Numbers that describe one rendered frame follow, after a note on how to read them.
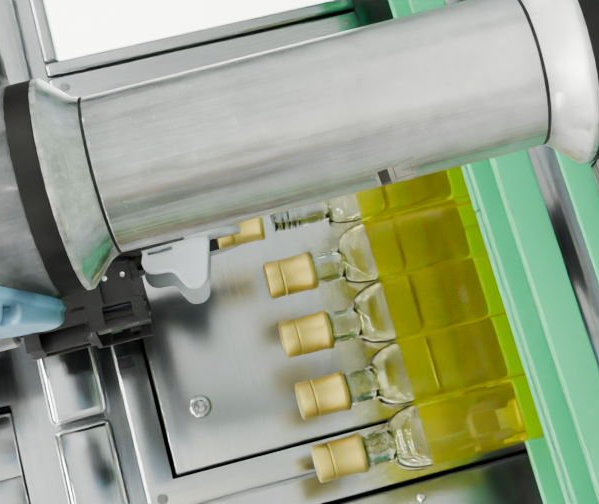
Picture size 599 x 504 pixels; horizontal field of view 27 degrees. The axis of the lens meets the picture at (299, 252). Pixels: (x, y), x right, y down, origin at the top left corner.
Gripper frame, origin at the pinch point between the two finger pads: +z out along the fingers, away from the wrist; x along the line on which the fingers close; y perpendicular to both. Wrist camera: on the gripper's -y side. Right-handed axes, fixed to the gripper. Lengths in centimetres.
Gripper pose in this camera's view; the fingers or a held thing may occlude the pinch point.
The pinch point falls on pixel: (224, 231)
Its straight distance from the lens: 116.5
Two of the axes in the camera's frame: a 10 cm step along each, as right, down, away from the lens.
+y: 2.6, 9.3, -2.5
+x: 0.5, -2.7, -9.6
